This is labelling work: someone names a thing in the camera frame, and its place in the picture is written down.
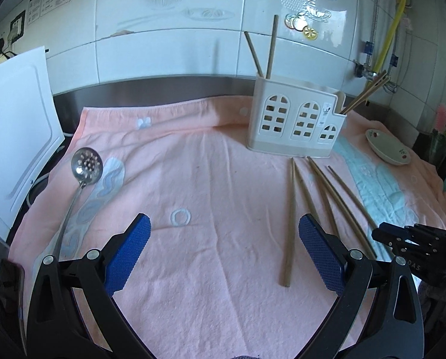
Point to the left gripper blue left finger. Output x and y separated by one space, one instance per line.
122 252

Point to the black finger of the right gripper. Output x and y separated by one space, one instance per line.
394 237

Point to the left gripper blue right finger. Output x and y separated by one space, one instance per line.
326 251

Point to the wooden chopstick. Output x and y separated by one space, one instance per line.
270 59
379 81
290 237
325 198
356 201
345 209
253 54
306 193

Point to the white oval dish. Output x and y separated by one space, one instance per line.
388 148

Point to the steel slotted ladle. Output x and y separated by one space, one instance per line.
87 169

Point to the pink patterned towel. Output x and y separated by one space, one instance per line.
207 284

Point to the cream plastic utensil holder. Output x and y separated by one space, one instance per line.
294 118

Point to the white cutting board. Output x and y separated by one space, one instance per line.
30 131

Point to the steel water valve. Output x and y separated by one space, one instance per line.
360 71

